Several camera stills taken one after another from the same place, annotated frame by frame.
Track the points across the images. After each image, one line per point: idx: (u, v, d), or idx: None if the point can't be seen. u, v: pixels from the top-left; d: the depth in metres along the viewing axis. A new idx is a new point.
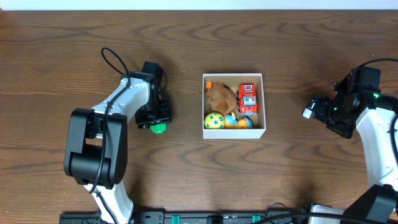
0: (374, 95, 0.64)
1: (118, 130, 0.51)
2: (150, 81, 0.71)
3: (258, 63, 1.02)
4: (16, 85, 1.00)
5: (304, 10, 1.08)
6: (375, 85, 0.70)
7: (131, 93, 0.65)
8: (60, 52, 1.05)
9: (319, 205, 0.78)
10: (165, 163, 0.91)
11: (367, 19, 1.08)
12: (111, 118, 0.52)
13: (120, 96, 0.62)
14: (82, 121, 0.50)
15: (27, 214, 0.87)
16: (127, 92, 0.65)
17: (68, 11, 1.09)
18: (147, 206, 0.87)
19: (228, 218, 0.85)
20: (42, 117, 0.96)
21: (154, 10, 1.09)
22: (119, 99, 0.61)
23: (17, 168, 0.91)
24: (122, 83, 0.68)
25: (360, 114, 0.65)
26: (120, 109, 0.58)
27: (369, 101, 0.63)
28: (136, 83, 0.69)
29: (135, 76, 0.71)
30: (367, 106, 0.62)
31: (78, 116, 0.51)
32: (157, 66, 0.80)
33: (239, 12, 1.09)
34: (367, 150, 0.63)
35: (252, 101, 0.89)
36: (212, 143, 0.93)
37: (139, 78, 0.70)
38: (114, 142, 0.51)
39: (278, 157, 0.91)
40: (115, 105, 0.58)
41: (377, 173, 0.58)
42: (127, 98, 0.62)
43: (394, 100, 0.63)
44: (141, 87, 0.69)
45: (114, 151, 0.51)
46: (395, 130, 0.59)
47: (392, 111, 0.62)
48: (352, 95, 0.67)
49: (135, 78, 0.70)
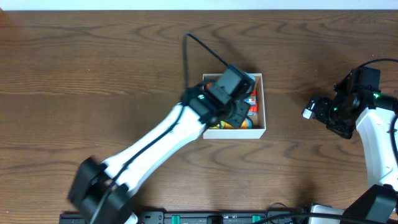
0: (374, 94, 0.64)
1: (114, 200, 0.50)
2: (217, 112, 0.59)
3: (258, 63, 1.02)
4: (16, 85, 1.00)
5: (303, 10, 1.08)
6: (375, 86, 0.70)
7: (166, 148, 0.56)
8: (60, 52, 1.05)
9: (319, 205, 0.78)
10: (165, 163, 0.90)
11: (367, 18, 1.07)
12: (117, 191, 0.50)
13: (155, 146, 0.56)
14: (89, 176, 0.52)
15: (27, 214, 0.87)
16: (166, 140, 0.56)
17: (68, 11, 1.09)
18: (147, 206, 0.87)
19: (228, 218, 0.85)
20: (42, 117, 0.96)
21: (154, 10, 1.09)
22: (146, 155, 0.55)
23: (17, 168, 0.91)
24: (169, 119, 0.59)
25: (359, 114, 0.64)
26: (135, 172, 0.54)
27: (369, 101, 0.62)
28: (183, 124, 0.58)
29: (210, 98, 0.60)
30: (367, 106, 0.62)
31: (89, 167, 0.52)
32: (240, 82, 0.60)
33: (239, 11, 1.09)
34: (366, 150, 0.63)
35: (252, 101, 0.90)
36: (212, 143, 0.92)
37: (190, 117, 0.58)
38: (109, 211, 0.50)
39: (277, 157, 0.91)
40: (134, 165, 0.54)
41: (377, 172, 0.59)
42: (158, 155, 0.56)
43: (395, 100, 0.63)
44: (186, 131, 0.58)
45: (105, 217, 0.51)
46: (395, 130, 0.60)
47: (392, 111, 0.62)
48: (352, 94, 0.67)
49: (187, 116, 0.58)
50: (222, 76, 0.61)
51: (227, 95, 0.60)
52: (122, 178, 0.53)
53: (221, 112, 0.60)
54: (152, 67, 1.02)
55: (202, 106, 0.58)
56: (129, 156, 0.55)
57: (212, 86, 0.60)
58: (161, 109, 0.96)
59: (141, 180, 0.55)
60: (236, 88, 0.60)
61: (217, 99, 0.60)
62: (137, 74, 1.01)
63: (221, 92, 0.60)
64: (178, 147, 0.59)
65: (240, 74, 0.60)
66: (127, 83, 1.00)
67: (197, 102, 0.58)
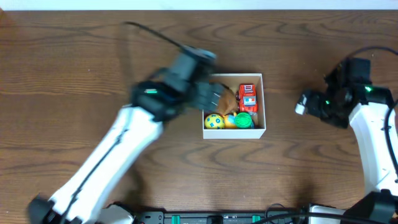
0: (367, 88, 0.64)
1: None
2: (176, 99, 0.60)
3: (258, 63, 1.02)
4: (16, 85, 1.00)
5: (303, 10, 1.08)
6: (365, 76, 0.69)
7: (115, 165, 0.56)
8: (60, 52, 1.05)
9: (318, 206, 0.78)
10: (165, 163, 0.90)
11: (367, 19, 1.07)
12: None
13: (102, 168, 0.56)
14: (37, 218, 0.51)
15: (27, 214, 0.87)
16: (114, 154, 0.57)
17: (68, 11, 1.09)
18: (147, 206, 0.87)
19: (228, 218, 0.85)
20: (42, 117, 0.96)
21: (154, 10, 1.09)
22: (94, 179, 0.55)
23: (17, 168, 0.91)
24: (114, 137, 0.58)
25: (353, 108, 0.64)
26: (86, 199, 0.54)
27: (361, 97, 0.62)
28: (132, 132, 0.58)
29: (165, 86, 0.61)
30: (360, 102, 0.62)
31: (38, 207, 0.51)
32: (192, 65, 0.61)
33: (239, 11, 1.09)
34: (362, 149, 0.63)
35: (252, 101, 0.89)
36: (212, 143, 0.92)
37: (135, 130, 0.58)
38: None
39: (278, 157, 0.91)
40: (83, 193, 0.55)
41: (373, 174, 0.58)
42: (108, 175, 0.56)
43: (387, 92, 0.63)
44: (138, 137, 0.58)
45: None
46: (388, 127, 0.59)
47: (385, 104, 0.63)
48: (344, 89, 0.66)
49: (136, 121, 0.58)
50: (175, 62, 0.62)
51: (182, 81, 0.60)
52: (74, 211, 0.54)
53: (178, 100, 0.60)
54: (152, 67, 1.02)
55: (155, 101, 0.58)
56: (77, 185, 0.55)
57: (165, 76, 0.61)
58: None
59: (97, 203, 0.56)
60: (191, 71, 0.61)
61: (172, 87, 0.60)
62: (137, 74, 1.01)
63: (174, 79, 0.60)
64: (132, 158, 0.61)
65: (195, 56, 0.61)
66: (127, 83, 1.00)
67: (147, 97, 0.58)
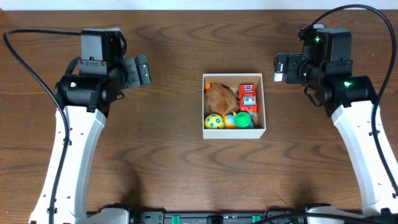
0: (346, 83, 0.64)
1: None
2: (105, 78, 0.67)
3: (258, 63, 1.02)
4: (16, 85, 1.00)
5: (304, 10, 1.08)
6: (346, 56, 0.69)
7: (76, 160, 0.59)
8: (60, 52, 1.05)
9: (315, 209, 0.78)
10: (165, 163, 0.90)
11: (367, 18, 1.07)
12: None
13: (64, 168, 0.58)
14: None
15: (27, 214, 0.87)
16: (69, 152, 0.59)
17: (68, 11, 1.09)
18: (147, 206, 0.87)
19: (228, 218, 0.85)
20: (42, 117, 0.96)
21: (154, 10, 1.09)
22: (63, 182, 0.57)
23: (17, 168, 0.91)
24: (61, 138, 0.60)
25: (334, 107, 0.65)
26: (65, 201, 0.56)
27: (342, 96, 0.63)
28: (76, 128, 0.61)
29: (87, 74, 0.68)
30: (342, 104, 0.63)
31: None
32: (101, 42, 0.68)
33: (239, 11, 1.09)
34: (352, 155, 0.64)
35: (252, 101, 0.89)
36: (212, 143, 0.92)
37: (78, 123, 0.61)
38: None
39: (277, 157, 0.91)
40: (60, 201, 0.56)
41: (368, 186, 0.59)
42: (74, 172, 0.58)
43: (368, 81, 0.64)
44: (83, 131, 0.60)
45: None
46: (377, 132, 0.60)
47: (367, 96, 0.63)
48: (323, 86, 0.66)
49: (72, 118, 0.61)
50: (81, 49, 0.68)
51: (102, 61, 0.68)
52: (60, 220, 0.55)
53: (104, 83, 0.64)
54: (152, 66, 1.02)
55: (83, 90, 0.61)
56: (48, 197, 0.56)
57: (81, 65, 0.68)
58: (161, 109, 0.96)
59: (78, 204, 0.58)
60: (104, 48, 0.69)
61: (94, 71, 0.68)
62: None
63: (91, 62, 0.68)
64: (92, 149, 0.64)
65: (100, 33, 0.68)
66: None
67: (73, 90, 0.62)
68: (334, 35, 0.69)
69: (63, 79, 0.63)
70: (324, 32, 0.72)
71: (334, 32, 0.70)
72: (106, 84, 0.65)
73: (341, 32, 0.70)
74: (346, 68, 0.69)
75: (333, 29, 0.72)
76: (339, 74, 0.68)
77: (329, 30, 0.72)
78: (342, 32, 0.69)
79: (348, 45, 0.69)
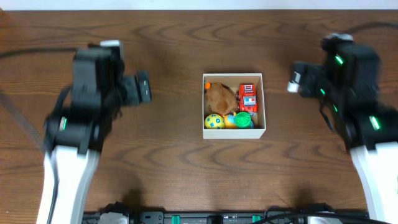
0: (375, 125, 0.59)
1: None
2: (99, 110, 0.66)
3: (258, 63, 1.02)
4: (16, 85, 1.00)
5: (304, 10, 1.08)
6: (370, 80, 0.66)
7: (69, 203, 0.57)
8: (60, 52, 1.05)
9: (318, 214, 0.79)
10: (165, 163, 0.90)
11: (367, 19, 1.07)
12: None
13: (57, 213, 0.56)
14: None
15: (27, 214, 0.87)
16: (63, 193, 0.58)
17: (68, 11, 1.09)
18: (147, 206, 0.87)
19: (228, 218, 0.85)
20: (42, 117, 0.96)
21: (154, 10, 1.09)
22: None
23: (17, 168, 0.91)
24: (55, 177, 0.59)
25: (355, 146, 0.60)
26: None
27: (367, 137, 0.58)
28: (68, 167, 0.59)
29: (80, 105, 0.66)
30: (366, 147, 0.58)
31: None
32: (94, 68, 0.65)
33: (239, 11, 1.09)
34: (367, 192, 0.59)
35: (252, 101, 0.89)
36: (212, 143, 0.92)
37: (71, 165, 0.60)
38: None
39: (277, 157, 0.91)
40: None
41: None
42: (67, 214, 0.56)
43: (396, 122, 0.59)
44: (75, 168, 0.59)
45: None
46: None
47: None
48: (347, 122, 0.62)
49: (61, 167, 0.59)
50: (75, 78, 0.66)
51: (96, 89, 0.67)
52: None
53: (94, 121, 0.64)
54: (152, 67, 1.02)
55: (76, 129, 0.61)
56: None
57: (74, 96, 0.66)
58: (161, 109, 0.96)
59: None
60: (99, 75, 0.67)
61: (87, 101, 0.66)
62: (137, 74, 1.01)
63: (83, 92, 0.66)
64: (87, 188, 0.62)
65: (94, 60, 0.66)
66: None
67: (64, 132, 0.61)
68: (360, 58, 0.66)
69: (54, 117, 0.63)
70: (349, 51, 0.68)
71: (359, 52, 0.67)
72: (98, 121, 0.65)
73: (367, 53, 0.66)
74: (371, 99, 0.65)
75: (359, 48, 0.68)
76: (364, 107, 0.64)
77: (354, 48, 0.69)
78: (370, 54, 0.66)
79: (374, 71, 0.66)
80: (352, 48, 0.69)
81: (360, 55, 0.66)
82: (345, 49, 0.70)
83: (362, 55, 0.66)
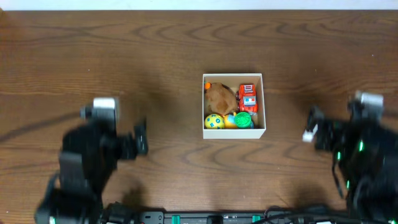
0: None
1: None
2: (89, 196, 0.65)
3: (258, 63, 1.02)
4: (16, 85, 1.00)
5: (304, 10, 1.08)
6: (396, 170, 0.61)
7: None
8: (60, 52, 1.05)
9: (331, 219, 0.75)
10: (165, 163, 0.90)
11: (367, 19, 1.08)
12: None
13: None
14: None
15: (27, 214, 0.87)
16: None
17: (68, 11, 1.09)
18: (147, 206, 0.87)
19: (228, 218, 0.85)
20: (42, 117, 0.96)
21: (154, 10, 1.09)
22: None
23: (17, 168, 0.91)
24: None
25: None
26: None
27: None
28: None
29: (69, 194, 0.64)
30: None
31: None
32: (80, 167, 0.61)
33: (239, 11, 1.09)
34: None
35: (252, 101, 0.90)
36: (212, 143, 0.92)
37: None
38: None
39: (277, 157, 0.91)
40: None
41: None
42: None
43: None
44: None
45: None
46: None
47: None
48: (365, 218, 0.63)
49: None
50: (61, 168, 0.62)
51: (84, 186, 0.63)
52: None
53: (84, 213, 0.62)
54: (152, 67, 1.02)
55: None
56: None
57: (64, 189, 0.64)
58: (161, 109, 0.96)
59: None
60: (87, 170, 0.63)
61: (75, 190, 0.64)
62: (137, 74, 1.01)
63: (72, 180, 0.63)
64: None
65: (80, 153, 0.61)
66: (127, 83, 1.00)
67: None
68: (385, 152, 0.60)
69: (41, 213, 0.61)
70: (375, 140, 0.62)
71: (382, 145, 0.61)
72: (86, 214, 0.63)
73: (394, 144, 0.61)
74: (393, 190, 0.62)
75: (383, 137, 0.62)
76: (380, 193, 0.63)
77: (378, 140, 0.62)
78: (395, 147, 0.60)
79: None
80: (375, 137, 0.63)
81: (384, 150, 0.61)
82: (369, 134, 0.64)
83: (387, 154, 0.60)
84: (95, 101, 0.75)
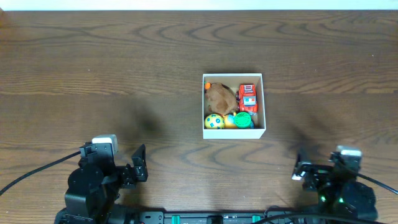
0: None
1: None
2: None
3: (258, 63, 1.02)
4: (17, 85, 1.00)
5: (303, 10, 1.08)
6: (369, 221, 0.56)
7: None
8: (60, 52, 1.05)
9: None
10: (165, 163, 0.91)
11: (367, 19, 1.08)
12: None
13: None
14: None
15: (27, 214, 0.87)
16: None
17: (68, 12, 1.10)
18: (147, 206, 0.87)
19: (228, 218, 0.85)
20: (42, 117, 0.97)
21: (154, 10, 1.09)
22: None
23: (17, 168, 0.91)
24: None
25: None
26: None
27: None
28: None
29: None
30: None
31: None
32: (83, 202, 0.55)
33: (239, 12, 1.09)
34: None
35: (252, 101, 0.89)
36: (212, 143, 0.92)
37: None
38: None
39: (277, 156, 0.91)
40: None
41: None
42: None
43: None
44: None
45: None
46: None
47: None
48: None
49: None
50: (67, 208, 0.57)
51: (88, 221, 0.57)
52: None
53: None
54: (152, 66, 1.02)
55: None
56: None
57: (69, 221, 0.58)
58: (161, 110, 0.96)
59: None
60: (91, 206, 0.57)
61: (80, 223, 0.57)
62: (137, 74, 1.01)
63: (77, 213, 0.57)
64: None
65: (83, 193, 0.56)
66: (127, 83, 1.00)
67: None
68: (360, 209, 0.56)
69: None
70: (352, 198, 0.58)
71: (358, 203, 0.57)
72: None
73: (367, 204, 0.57)
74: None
75: (359, 195, 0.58)
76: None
77: (354, 198, 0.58)
78: (368, 206, 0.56)
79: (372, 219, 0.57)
80: (352, 194, 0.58)
81: (359, 207, 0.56)
82: (347, 190, 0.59)
83: (361, 212, 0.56)
84: (93, 139, 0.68)
